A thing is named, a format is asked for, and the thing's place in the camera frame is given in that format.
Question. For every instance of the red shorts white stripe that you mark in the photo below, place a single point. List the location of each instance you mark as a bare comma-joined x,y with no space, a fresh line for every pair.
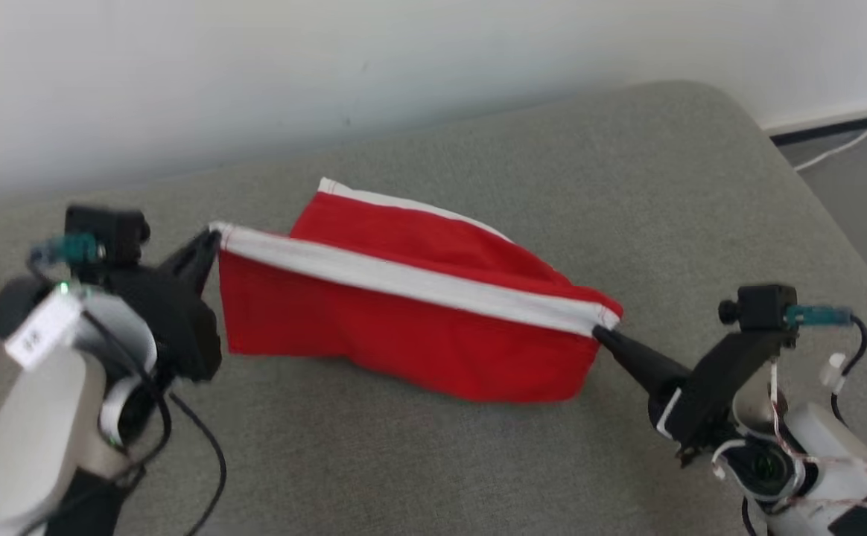
404,335

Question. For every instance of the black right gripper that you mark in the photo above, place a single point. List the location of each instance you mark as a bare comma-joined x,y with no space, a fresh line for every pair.
702,402

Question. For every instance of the dark baseboard strip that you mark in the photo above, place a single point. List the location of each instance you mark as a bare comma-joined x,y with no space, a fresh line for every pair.
836,128

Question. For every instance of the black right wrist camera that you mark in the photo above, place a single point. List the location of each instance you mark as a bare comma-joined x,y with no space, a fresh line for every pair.
765,307

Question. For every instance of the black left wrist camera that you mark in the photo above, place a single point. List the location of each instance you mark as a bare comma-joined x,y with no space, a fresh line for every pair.
106,231

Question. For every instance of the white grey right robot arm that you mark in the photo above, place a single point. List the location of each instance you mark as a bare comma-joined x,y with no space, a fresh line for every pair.
836,461

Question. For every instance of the white paper tag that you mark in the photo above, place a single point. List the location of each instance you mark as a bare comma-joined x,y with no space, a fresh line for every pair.
42,331

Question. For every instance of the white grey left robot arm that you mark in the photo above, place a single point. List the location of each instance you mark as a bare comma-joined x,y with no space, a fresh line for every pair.
31,432

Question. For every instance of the grey fabric sofa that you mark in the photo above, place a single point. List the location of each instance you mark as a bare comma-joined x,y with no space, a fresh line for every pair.
441,461

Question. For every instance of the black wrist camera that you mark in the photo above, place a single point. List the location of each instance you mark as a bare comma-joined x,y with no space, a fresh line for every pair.
765,307
106,231

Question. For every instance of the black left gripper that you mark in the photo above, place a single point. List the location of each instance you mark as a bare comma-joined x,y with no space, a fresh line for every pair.
176,327

